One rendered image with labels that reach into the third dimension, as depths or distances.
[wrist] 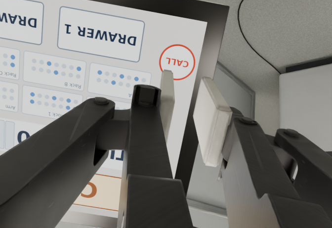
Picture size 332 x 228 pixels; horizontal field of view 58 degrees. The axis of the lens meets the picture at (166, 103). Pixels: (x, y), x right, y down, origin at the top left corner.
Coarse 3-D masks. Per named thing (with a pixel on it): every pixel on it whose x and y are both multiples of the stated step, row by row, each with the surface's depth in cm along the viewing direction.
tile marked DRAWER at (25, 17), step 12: (0, 0) 32; (12, 0) 32; (24, 0) 32; (36, 0) 32; (0, 12) 32; (12, 12) 32; (24, 12) 32; (36, 12) 32; (0, 24) 33; (12, 24) 33; (24, 24) 33; (36, 24) 33; (0, 36) 33; (12, 36) 33; (24, 36) 33; (36, 36) 33
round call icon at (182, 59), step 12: (168, 48) 33; (180, 48) 33; (192, 48) 33; (168, 60) 34; (180, 60) 34; (192, 60) 34; (156, 72) 34; (180, 72) 34; (192, 72) 34; (192, 84) 35
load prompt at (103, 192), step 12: (96, 180) 38; (108, 180) 38; (120, 180) 38; (84, 192) 39; (96, 192) 39; (108, 192) 39; (72, 204) 40; (84, 204) 39; (96, 204) 39; (108, 204) 39
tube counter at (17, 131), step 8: (0, 120) 36; (8, 120) 36; (16, 120) 36; (0, 128) 36; (8, 128) 36; (16, 128) 36; (24, 128) 36; (32, 128) 36; (40, 128) 36; (0, 136) 37; (8, 136) 37; (16, 136) 37; (24, 136) 37; (0, 144) 37; (8, 144) 37; (16, 144) 37
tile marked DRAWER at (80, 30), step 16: (64, 16) 33; (80, 16) 33; (96, 16) 32; (112, 16) 32; (64, 32) 33; (80, 32) 33; (96, 32) 33; (112, 32) 33; (128, 32) 33; (144, 32) 33; (64, 48) 34; (80, 48) 34; (96, 48) 34; (112, 48) 34; (128, 48) 33
